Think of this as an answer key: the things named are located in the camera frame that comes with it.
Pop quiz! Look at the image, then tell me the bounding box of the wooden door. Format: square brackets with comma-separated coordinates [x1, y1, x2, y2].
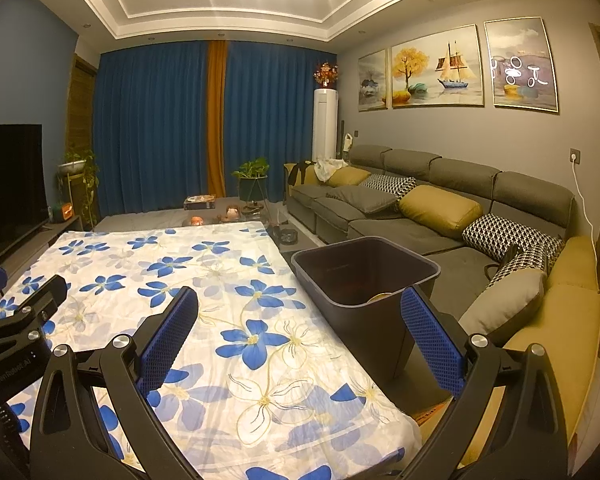
[67, 55, 98, 161]

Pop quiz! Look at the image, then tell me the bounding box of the white tower air conditioner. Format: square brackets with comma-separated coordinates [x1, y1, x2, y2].
[311, 88, 341, 162]

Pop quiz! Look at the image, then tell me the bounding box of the white power cable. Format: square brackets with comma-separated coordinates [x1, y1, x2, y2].
[572, 162, 598, 256]

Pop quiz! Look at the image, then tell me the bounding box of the purple sky painting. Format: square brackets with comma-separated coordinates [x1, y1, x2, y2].
[482, 17, 561, 113]

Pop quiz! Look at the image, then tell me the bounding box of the houndstooth patterned cushion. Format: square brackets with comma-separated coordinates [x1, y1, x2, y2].
[362, 174, 416, 198]
[490, 237, 566, 286]
[462, 214, 541, 261]

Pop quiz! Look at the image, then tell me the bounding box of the dark coffee table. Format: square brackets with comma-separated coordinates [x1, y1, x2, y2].
[180, 205, 281, 226]

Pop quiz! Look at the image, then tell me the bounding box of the small grey landscape painting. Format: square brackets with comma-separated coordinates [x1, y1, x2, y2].
[357, 50, 391, 112]

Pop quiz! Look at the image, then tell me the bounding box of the large yellow cushion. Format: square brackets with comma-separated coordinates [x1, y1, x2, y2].
[397, 185, 483, 238]

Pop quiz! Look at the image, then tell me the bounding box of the white cloth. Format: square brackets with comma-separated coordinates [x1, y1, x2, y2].
[314, 158, 348, 181]

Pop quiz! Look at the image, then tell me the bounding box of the trailing plant in white pot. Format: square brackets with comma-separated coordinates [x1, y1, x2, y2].
[56, 147, 101, 226]

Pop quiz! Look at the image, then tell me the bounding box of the gold plant stand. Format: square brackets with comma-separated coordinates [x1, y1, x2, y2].
[57, 172, 93, 228]

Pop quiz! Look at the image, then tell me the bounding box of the small yellow cushion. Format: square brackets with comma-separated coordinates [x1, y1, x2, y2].
[327, 167, 371, 188]

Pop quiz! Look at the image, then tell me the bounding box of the dark grey cushion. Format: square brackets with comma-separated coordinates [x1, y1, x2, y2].
[327, 186, 398, 213]

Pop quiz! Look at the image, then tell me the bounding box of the grey television cabinet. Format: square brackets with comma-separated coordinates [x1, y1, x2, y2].
[0, 215, 88, 281]

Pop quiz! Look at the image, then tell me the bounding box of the light grey cushion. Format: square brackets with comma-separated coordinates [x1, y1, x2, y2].
[457, 267, 548, 346]

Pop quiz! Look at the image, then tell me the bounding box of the potted plant in dark pot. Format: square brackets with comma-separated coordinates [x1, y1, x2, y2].
[231, 157, 271, 206]

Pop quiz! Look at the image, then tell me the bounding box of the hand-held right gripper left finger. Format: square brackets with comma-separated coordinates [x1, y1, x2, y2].
[29, 286, 202, 480]

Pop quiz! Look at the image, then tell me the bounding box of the black cloth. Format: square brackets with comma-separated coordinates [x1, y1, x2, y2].
[285, 161, 316, 188]

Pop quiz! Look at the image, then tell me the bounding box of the orange curtain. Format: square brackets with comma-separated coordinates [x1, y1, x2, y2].
[206, 41, 228, 198]

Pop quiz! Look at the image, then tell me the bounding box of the artificial flower bouquet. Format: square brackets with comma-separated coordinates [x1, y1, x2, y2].
[312, 61, 341, 90]

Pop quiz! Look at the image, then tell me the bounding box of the grey sectional sofa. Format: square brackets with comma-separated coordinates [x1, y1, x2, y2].
[284, 144, 600, 466]

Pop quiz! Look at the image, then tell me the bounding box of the blue curtain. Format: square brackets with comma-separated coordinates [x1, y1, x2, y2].
[222, 40, 338, 201]
[92, 41, 213, 218]

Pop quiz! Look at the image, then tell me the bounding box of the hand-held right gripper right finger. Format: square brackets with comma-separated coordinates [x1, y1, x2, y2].
[399, 286, 570, 480]

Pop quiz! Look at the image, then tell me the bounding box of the sailboat and tree painting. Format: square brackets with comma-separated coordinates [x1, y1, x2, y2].
[390, 24, 482, 109]

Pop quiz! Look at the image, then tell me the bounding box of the grey plastic bin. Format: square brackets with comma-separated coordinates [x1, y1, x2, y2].
[291, 236, 442, 383]

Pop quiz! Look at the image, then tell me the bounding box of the blue floral blanket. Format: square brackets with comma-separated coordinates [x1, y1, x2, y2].
[0, 220, 423, 480]

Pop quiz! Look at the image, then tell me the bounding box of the black television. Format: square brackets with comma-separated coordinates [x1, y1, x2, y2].
[0, 124, 48, 256]

